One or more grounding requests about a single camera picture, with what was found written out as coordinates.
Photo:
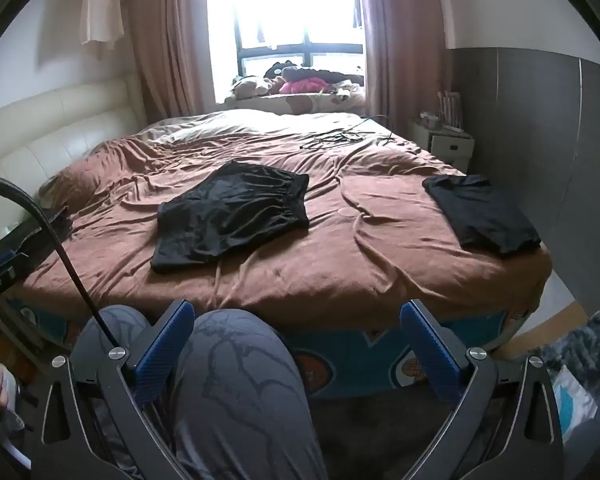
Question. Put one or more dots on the cream padded headboard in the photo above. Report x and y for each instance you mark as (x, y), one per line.
(55, 125)

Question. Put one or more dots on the person's right leg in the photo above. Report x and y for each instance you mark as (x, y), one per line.
(240, 385)

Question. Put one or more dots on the black folded garment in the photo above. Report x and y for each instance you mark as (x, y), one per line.
(480, 215)

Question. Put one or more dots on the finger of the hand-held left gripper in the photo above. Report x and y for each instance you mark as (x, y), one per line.
(35, 235)

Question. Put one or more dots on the long black plush toy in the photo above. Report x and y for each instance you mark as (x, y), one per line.
(330, 74)

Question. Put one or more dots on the small beige plush bear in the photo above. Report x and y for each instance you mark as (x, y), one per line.
(345, 90)

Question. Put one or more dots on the blue white cloth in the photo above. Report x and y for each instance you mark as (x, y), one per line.
(572, 400)

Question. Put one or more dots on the cluster of cosmetic bottles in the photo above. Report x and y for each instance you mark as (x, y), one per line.
(447, 110)

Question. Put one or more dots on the grey wardrobe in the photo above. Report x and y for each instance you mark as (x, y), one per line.
(530, 135)

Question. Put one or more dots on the pink curtain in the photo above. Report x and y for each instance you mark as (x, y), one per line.
(170, 35)
(405, 35)

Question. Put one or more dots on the person's left leg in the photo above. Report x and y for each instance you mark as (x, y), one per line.
(125, 325)

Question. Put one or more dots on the black round plush toy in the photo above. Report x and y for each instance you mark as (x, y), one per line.
(280, 70)

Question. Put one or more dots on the blue printed bed sheet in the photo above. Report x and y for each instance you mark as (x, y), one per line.
(370, 360)

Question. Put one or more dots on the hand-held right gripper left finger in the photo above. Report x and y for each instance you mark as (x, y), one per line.
(164, 342)

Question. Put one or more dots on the black pants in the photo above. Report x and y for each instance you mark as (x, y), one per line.
(230, 210)

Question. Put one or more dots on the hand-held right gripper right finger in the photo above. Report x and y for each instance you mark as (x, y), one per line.
(430, 355)

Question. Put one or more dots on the brown blanket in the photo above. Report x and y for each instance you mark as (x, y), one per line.
(380, 260)

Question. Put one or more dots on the pink plush toy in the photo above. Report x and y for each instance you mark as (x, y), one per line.
(302, 86)

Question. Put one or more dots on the grey shaggy rug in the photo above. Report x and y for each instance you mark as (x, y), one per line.
(590, 345)

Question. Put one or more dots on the beige duvet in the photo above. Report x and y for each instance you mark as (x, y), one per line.
(240, 122)

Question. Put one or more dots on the beige plush toy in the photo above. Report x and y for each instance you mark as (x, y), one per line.
(250, 86)

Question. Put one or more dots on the white nightstand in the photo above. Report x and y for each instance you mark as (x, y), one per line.
(450, 147)

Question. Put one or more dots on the person's leg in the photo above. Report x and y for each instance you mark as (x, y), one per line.
(240, 385)
(125, 325)

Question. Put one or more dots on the white hanging cloth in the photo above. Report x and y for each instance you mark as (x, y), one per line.
(102, 10)

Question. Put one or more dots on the black framed window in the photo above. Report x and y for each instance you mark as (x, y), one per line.
(300, 55)

